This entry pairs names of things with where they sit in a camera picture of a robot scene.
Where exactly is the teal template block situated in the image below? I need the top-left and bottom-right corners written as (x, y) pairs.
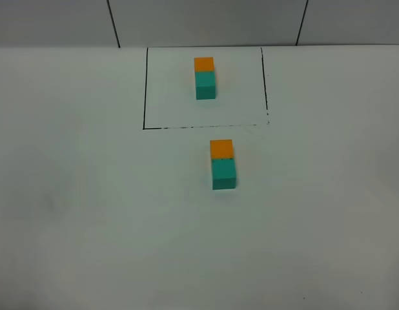
top-left (195, 71), bottom-right (216, 100)

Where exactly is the orange template block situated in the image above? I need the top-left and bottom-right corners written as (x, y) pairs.
top-left (194, 57), bottom-right (214, 72)

